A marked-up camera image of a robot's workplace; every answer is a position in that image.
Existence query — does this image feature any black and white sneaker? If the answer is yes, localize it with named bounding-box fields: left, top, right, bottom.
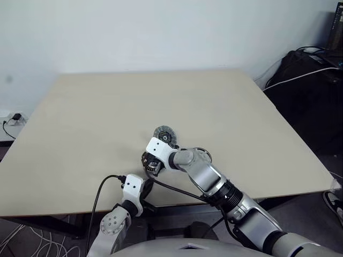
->
left=323, top=190, right=343, bottom=223

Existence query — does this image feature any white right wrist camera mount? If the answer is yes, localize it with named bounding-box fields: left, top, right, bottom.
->
left=146, top=137, right=180, bottom=172

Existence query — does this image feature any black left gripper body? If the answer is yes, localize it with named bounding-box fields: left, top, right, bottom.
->
left=137, top=197, right=156, bottom=213

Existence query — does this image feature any thin black adapter cable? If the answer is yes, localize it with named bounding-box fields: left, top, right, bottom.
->
left=2, top=119, right=17, bottom=140

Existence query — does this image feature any large black bag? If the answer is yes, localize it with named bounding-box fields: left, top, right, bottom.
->
left=264, top=49, right=343, bottom=156

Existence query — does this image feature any white wall power socket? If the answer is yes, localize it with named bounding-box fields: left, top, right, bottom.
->
left=0, top=108, right=29, bottom=126

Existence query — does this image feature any grey round tape roll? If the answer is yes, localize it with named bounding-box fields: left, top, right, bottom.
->
left=153, top=125, right=176, bottom=148

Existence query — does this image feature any grey robot torso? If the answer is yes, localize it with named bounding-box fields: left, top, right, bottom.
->
left=109, top=237, right=271, bottom=257

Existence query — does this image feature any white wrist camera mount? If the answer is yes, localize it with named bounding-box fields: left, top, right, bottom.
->
left=121, top=173, right=146, bottom=217
left=146, top=137, right=180, bottom=172

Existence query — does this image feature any dark computer case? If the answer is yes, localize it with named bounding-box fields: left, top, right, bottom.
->
left=328, top=1, right=343, bottom=57

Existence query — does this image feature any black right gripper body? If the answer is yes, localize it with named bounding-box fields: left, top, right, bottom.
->
left=146, top=156, right=166, bottom=177

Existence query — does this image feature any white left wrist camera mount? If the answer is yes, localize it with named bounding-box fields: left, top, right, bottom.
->
left=121, top=173, right=146, bottom=217

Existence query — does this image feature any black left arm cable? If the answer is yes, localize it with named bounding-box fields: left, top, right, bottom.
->
left=86, top=175, right=127, bottom=256

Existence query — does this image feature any white floor cable tangle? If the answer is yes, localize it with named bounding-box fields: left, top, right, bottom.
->
left=0, top=224, right=81, bottom=257

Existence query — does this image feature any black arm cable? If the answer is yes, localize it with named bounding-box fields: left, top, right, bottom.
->
left=86, top=175, right=127, bottom=256
left=144, top=167, right=242, bottom=241

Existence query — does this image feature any white cable over bag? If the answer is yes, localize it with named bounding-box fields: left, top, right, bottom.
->
left=264, top=66, right=341, bottom=90

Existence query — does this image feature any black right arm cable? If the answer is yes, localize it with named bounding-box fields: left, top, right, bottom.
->
left=144, top=167, right=242, bottom=241

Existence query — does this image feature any dark rounded shape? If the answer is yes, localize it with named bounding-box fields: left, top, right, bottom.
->
left=184, top=221, right=218, bottom=239

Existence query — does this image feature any black table frame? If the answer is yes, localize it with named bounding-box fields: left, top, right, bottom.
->
left=5, top=196, right=271, bottom=238

